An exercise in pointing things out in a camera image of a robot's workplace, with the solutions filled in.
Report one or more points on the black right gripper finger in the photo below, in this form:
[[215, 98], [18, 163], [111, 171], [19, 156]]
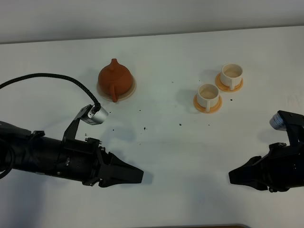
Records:
[[250, 183], [256, 167]]

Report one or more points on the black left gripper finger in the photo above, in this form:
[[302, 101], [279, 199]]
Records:
[[115, 168], [103, 182]]

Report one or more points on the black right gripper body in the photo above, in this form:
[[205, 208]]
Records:
[[286, 166]]

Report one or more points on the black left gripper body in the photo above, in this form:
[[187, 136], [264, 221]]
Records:
[[80, 161]]

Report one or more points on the brown clay teapot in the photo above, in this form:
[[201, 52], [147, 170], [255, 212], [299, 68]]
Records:
[[115, 79]]

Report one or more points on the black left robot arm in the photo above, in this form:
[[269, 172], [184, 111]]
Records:
[[24, 150]]

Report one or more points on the beige round teapot saucer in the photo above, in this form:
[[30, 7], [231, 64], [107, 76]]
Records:
[[121, 97]]

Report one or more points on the near orange coaster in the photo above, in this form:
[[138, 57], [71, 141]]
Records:
[[203, 109]]

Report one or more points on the orange coaster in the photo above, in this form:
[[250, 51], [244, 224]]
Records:
[[203, 109], [225, 88]]

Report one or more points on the near white teacup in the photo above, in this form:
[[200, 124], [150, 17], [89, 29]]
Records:
[[207, 96]]

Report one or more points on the white teacup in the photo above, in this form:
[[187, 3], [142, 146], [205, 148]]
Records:
[[207, 96], [231, 75]]

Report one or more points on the far orange coaster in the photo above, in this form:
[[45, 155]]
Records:
[[225, 88]]

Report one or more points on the far white teacup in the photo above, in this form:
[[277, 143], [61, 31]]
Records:
[[231, 75]]

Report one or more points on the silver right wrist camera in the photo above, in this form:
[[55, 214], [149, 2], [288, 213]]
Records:
[[277, 122]]

